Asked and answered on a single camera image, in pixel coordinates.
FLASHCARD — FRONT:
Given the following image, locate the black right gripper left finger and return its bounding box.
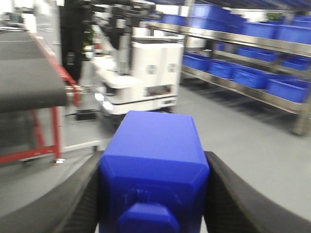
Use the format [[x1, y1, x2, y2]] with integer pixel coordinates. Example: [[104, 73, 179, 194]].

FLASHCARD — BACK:
[[0, 151, 102, 233]]

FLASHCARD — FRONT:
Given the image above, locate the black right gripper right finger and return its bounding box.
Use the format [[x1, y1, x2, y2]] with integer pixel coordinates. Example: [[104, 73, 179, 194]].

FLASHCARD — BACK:
[[204, 151, 311, 233]]

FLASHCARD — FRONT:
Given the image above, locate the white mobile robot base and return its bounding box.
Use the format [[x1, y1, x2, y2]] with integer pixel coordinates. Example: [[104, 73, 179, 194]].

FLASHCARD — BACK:
[[90, 0, 184, 120]]

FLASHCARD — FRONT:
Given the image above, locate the steel shelf rack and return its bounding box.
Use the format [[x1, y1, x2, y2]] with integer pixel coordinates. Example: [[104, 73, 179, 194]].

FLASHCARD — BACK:
[[148, 0, 311, 135]]

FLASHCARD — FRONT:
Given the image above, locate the red conveyor frame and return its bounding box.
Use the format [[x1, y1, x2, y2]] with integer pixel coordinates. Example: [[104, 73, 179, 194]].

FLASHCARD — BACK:
[[0, 32, 80, 164]]

